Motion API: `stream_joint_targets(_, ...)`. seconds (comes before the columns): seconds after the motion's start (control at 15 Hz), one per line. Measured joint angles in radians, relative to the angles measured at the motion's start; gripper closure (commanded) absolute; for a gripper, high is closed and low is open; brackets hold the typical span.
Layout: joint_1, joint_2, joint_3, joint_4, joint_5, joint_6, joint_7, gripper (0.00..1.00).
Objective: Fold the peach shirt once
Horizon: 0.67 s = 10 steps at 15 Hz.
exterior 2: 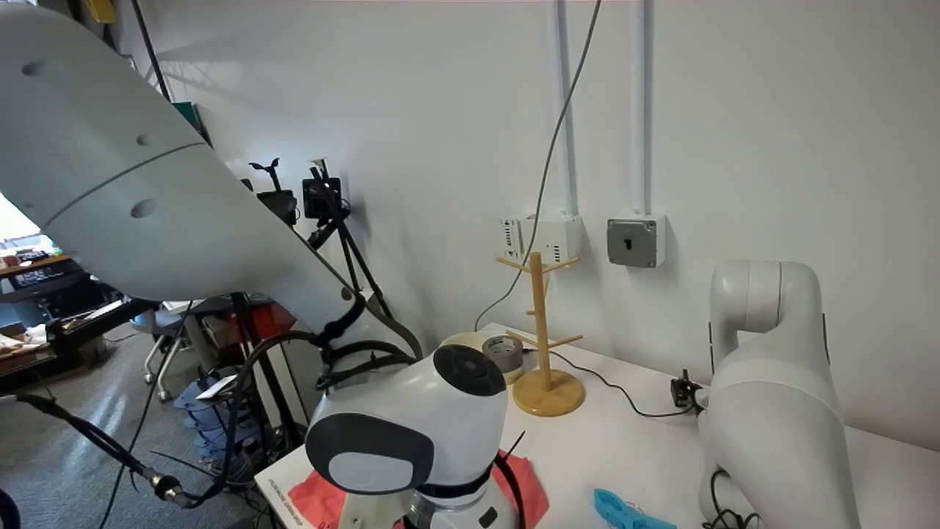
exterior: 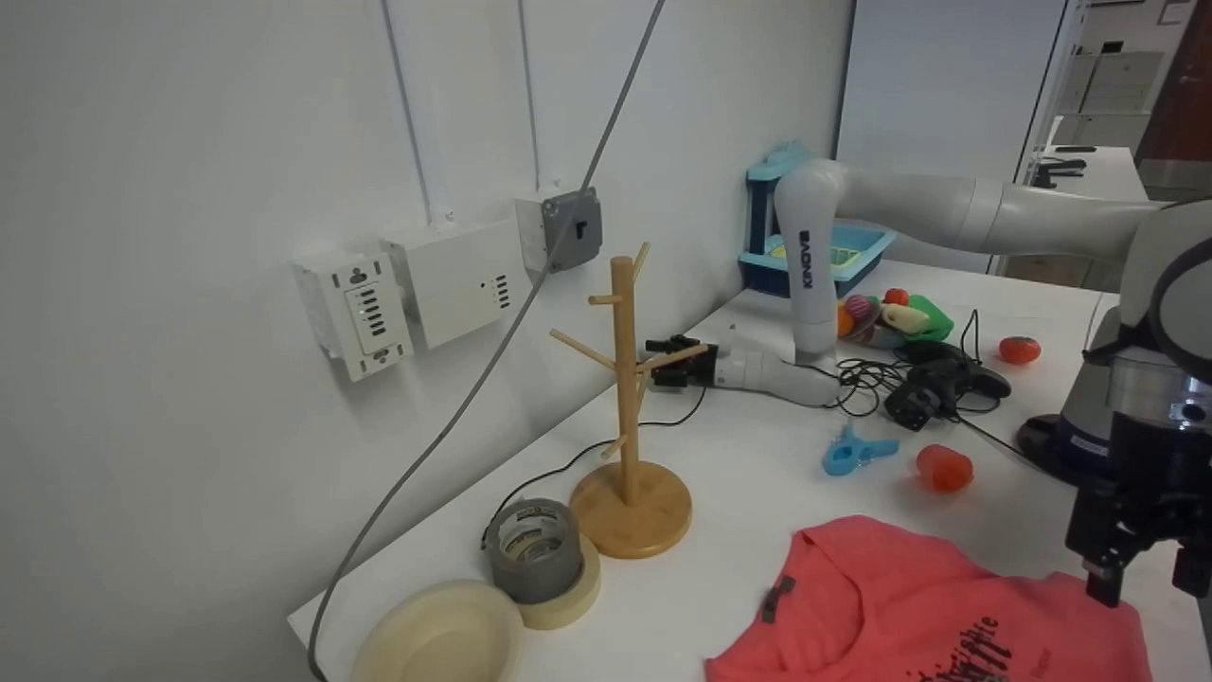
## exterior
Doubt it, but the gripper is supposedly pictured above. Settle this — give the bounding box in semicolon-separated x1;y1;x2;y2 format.
1065;412;1212;609

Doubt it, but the peach shirt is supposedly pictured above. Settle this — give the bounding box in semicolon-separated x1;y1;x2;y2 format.
705;514;1156;682

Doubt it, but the orange-red toy fruit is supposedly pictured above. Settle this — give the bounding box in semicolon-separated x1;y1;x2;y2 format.
915;443;975;494

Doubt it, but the hand controller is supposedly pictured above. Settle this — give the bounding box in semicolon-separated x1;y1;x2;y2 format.
883;341;1013;433

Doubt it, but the blue plastic clamp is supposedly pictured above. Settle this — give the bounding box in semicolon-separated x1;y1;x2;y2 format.
822;423;901;476

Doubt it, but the pale yellow toy food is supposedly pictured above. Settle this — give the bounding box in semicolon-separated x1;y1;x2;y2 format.
880;303;934;335

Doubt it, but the white table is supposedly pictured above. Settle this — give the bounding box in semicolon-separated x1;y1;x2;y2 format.
1025;142;1161;205

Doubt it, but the brown door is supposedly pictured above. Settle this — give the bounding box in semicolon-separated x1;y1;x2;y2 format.
1134;0;1212;164

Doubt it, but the blue toy dish rack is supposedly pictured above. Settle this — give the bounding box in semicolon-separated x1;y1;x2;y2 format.
738;141;897;300

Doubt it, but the wooden mug tree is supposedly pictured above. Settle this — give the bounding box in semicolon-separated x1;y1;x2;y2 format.
549;242;713;560

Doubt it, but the beige masking tape roll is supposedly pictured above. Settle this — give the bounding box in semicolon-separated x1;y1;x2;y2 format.
516;535;603;632

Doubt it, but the grey junction box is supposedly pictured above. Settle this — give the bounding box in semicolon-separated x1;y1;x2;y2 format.
515;187;605;277

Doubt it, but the cream bowl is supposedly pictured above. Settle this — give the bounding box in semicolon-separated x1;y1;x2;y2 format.
350;580;525;682

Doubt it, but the tangled black cable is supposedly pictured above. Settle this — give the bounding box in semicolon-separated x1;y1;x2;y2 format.
831;308;1052;470

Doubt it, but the thin black cable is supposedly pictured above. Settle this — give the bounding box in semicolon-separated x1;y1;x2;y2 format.
481;384;708;550

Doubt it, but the grey duct tape roll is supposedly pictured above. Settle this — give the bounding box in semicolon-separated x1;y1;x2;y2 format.
483;498;585;605

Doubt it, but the grey cable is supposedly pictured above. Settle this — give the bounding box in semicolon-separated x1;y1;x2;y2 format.
305;0;668;682

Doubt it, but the white wall conduit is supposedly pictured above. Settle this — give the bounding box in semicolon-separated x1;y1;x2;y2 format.
382;0;438;228
516;0;544;193

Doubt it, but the white wall switch box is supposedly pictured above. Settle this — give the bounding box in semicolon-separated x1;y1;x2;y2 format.
292;250;416;384

